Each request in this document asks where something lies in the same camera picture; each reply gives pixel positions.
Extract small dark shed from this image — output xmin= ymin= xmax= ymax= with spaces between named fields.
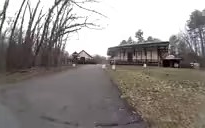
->
xmin=162 ymin=54 xmax=184 ymax=69

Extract group of tall evergreen trees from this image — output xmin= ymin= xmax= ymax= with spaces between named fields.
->
xmin=169 ymin=1 xmax=205 ymax=68

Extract grey asphalt road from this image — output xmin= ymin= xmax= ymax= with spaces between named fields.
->
xmin=0 ymin=63 xmax=148 ymax=128

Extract small dark roofed kiosk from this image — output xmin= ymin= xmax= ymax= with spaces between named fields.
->
xmin=71 ymin=51 xmax=79 ymax=65

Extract grass field with fallen leaves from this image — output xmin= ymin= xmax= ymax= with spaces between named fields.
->
xmin=106 ymin=64 xmax=205 ymax=128

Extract trees behind long building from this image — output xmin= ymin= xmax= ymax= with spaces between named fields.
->
xmin=119 ymin=28 xmax=162 ymax=46

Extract long building with porch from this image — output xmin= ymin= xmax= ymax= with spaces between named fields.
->
xmin=106 ymin=40 xmax=171 ymax=67

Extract small white gabled house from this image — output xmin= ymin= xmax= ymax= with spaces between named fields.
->
xmin=75 ymin=49 xmax=95 ymax=65

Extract row of bare trees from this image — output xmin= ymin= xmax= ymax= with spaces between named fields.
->
xmin=0 ymin=0 xmax=108 ymax=73

